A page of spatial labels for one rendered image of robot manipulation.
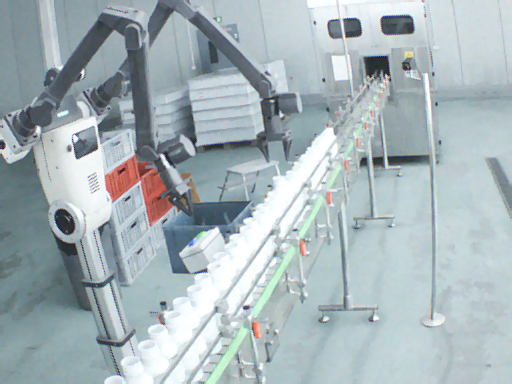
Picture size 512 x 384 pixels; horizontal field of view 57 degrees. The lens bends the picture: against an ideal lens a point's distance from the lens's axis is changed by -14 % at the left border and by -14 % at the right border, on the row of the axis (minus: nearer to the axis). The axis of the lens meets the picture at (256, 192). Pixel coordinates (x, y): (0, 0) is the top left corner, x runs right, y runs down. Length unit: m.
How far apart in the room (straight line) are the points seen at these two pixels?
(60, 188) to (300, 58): 10.42
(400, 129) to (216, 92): 3.22
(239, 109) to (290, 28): 4.15
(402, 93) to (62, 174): 4.87
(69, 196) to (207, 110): 6.70
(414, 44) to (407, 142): 1.18
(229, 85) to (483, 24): 6.09
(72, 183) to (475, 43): 10.59
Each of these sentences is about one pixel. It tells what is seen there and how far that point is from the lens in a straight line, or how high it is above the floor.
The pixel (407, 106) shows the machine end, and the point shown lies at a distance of 6.16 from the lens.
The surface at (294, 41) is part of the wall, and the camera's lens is 11.91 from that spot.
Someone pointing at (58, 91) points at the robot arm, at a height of 1.62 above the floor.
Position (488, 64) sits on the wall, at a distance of 11.75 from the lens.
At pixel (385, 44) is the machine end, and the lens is 6.10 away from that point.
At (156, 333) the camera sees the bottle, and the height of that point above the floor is 1.17.
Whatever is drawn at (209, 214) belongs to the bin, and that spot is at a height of 0.89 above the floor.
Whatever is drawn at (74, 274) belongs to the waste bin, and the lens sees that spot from 3.76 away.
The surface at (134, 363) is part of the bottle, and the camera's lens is 0.96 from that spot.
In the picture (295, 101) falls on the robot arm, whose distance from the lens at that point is 1.67.
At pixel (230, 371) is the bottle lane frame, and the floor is 0.95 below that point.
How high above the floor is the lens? 1.66
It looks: 16 degrees down
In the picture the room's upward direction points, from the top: 9 degrees counter-clockwise
